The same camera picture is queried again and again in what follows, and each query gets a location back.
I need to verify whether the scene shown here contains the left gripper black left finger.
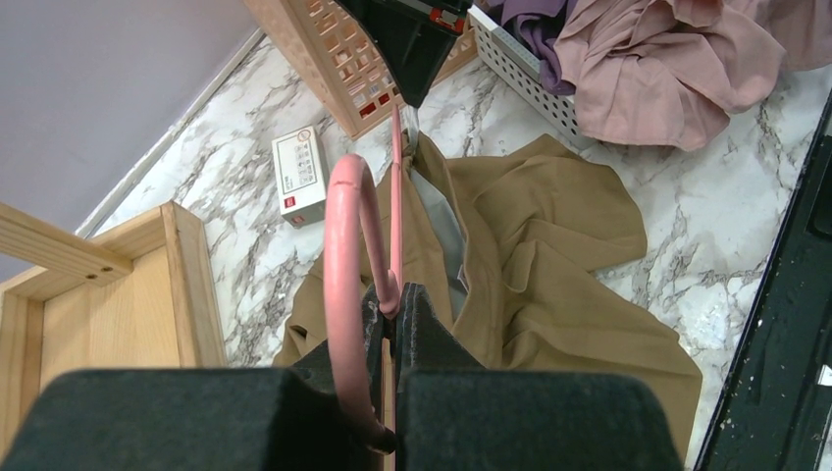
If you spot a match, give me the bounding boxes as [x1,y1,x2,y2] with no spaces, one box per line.
[0,284,391,471]

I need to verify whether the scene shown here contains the peach plastic file organizer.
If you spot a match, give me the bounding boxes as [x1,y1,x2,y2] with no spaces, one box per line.
[245,0,476,139]

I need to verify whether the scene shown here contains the pink wire hanger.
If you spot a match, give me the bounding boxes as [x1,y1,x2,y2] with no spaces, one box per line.
[323,108,403,456]

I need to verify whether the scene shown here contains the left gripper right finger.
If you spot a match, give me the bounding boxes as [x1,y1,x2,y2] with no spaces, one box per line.
[395,283,682,470]

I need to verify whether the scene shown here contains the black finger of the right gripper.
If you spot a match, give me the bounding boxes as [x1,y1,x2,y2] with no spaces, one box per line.
[338,0,474,108]

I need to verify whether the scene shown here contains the purple garment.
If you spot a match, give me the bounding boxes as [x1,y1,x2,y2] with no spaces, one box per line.
[486,0,577,96]

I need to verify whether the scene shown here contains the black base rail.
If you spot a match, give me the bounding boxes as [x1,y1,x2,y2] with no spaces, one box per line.
[695,104,831,470]

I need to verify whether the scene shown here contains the white perforated basket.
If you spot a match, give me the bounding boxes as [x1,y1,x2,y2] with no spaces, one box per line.
[468,4,594,150]

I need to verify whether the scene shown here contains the brown skirt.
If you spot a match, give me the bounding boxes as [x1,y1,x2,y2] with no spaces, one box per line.
[275,135,702,466]

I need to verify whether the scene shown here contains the small white red box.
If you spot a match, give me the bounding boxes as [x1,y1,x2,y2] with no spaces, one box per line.
[272,126,330,228]

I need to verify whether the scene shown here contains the pink skirt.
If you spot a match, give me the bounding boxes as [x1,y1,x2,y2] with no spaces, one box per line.
[553,1,831,151]

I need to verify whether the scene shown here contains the wooden clothes rack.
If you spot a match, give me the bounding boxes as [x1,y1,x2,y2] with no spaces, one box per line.
[1,202,228,448]

